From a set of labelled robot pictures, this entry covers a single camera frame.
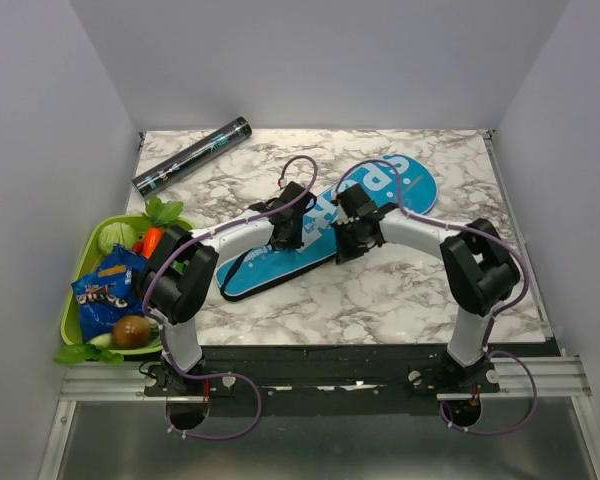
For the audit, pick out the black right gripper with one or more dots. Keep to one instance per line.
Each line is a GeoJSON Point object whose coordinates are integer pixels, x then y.
{"type": "Point", "coordinates": [344, 253]}

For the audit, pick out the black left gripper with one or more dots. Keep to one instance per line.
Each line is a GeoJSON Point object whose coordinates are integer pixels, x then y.
{"type": "Point", "coordinates": [296, 241]}

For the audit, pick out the blue Sport racket bag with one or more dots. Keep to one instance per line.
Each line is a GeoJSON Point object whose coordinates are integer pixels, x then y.
{"type": "Point", "coordinates": [263, 267]}

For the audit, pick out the black Boka shuttlecock tube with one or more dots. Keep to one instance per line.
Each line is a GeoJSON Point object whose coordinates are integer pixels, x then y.
{"type": "Point", "coordinates": [185, 162]}

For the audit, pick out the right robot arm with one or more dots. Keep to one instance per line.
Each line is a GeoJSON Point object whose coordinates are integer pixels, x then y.
{"type": "Point", "coordinates": [480, 268]}

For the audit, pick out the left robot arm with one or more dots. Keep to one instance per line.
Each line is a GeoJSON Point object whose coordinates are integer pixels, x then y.
{"type": "Point", "coordinates": [175, 282]}

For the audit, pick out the toy orange carrot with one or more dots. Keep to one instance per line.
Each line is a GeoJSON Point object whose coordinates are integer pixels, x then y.
{"type": "Point", "coordinates": [151, 240]}

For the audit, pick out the toy red chili pepper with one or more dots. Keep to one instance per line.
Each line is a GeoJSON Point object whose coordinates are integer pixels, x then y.
{"type": "Point", "coordinates": [137, 248]}

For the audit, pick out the toy green cabbage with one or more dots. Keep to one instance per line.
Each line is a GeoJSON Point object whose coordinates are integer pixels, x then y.
{"type": "Point", "coordinates": [117, 233]}

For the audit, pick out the blue Oreo snack bag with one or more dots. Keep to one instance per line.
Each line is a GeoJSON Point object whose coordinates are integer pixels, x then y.
{"type": "Point", "coordinates": [109, 293]}

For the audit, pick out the toy brown kiwi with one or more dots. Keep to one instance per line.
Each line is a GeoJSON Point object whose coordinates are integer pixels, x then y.
{"type": "Point", "coordinates": [131, 332]}

